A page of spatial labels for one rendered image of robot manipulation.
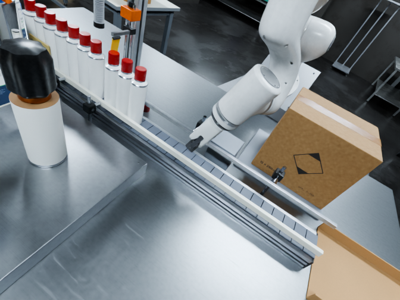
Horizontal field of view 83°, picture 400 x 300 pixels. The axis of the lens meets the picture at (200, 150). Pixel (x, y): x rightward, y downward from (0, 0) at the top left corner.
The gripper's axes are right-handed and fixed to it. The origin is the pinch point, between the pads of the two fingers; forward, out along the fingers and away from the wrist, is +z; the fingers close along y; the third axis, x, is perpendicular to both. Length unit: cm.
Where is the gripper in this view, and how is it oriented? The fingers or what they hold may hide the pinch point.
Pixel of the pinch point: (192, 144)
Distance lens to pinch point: 71.0
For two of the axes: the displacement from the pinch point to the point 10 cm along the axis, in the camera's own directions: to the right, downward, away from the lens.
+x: 6.6, 7.5, 0.5
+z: -5.6, 4.5, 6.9
